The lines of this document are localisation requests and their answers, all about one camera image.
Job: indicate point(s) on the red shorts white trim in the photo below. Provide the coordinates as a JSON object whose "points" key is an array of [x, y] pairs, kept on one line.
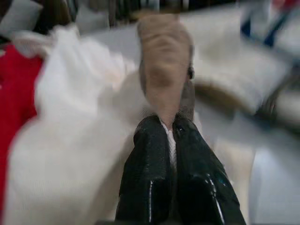
{"points": [[16, 89]]}

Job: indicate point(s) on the beige cloth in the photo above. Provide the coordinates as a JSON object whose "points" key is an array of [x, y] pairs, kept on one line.
{"points": [[164, 58]]}

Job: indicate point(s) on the white pants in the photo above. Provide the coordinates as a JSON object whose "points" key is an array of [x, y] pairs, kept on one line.
{"points": [[229, 65]]}

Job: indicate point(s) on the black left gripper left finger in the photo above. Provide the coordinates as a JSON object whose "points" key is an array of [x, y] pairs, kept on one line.
{"points": [[145, 175]]}

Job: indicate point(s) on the white garment plaid cuffs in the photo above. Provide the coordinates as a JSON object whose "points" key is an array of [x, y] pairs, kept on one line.
{"points": [[70, 117]]}

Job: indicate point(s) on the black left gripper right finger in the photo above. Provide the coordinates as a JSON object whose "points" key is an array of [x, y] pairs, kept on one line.
{"points": [[199, 187]]}

